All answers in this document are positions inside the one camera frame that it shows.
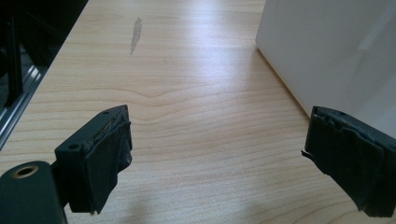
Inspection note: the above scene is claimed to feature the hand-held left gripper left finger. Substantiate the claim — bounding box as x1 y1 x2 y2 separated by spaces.
54 105 134 216

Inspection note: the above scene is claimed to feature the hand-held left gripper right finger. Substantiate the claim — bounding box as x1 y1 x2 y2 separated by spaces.
301 105 396 218

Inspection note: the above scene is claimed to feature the white box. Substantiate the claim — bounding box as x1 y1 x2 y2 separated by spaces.
255 0 396 140

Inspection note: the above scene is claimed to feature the black metal stand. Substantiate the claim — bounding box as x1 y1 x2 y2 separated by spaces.
2 10 25 108

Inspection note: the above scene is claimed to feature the aluminium floor rail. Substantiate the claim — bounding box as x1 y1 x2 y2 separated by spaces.
0 63 49 151

